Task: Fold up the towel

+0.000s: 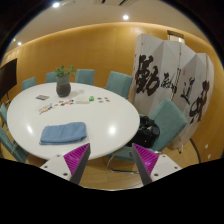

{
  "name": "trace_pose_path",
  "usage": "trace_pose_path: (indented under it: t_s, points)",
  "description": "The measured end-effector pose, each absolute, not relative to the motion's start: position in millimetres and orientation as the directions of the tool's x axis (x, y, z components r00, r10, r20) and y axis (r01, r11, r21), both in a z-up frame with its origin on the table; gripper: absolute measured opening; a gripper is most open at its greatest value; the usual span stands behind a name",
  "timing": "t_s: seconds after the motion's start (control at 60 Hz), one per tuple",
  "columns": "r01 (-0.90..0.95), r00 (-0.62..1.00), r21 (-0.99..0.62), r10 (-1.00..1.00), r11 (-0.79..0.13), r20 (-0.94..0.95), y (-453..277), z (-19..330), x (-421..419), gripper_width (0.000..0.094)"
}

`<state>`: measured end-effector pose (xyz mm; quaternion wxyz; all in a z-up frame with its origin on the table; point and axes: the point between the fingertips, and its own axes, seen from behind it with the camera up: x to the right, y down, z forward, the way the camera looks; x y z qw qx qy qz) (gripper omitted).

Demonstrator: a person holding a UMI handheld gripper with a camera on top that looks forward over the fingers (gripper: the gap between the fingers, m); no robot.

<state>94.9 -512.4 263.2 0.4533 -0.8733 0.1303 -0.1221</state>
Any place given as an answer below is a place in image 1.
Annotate white tissue packet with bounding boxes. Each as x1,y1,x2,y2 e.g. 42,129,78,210
75,97,90,104

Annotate black wall television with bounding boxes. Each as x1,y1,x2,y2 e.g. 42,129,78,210
0,59,17,99

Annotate white round table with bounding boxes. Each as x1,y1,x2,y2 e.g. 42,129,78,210
7,83,140,160

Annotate black bag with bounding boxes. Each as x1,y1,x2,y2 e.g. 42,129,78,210
127,116,160,148

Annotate dark small card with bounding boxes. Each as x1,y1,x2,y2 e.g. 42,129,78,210
36,95,49,100

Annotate teal chair far left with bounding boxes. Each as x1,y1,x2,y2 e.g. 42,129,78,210
22,77,36,90

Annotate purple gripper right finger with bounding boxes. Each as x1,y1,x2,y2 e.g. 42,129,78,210
131,144,181,185

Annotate grey vase with plant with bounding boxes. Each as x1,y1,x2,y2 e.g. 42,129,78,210
55,66,75,97

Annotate teal chair back centre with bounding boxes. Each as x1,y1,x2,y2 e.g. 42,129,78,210
75,69,95,85

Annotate teal chair back right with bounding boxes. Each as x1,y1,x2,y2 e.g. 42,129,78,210
106,71,133,98

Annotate white calligraphy folding screen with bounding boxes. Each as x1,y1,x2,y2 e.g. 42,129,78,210
129,34,214,148

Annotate blue folded towel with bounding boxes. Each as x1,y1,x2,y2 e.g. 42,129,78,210
40,122,87,145

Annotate teal chair left edge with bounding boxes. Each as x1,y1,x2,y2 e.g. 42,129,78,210
0,103,8,126

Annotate colourful small pieces right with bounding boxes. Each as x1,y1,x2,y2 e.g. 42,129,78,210
97,97,111,103

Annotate teal chair near left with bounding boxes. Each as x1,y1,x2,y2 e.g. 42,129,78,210
0,126,30,164

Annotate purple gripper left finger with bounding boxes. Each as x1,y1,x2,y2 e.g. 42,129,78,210
41,143,91,184

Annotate teal chair back left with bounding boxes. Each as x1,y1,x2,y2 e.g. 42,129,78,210
46,72,56,83

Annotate teal chair with bag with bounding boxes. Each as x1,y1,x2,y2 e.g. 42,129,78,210
107,98,187,173

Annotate colourful card cluster left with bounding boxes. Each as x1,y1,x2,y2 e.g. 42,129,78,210
39,104,53,114

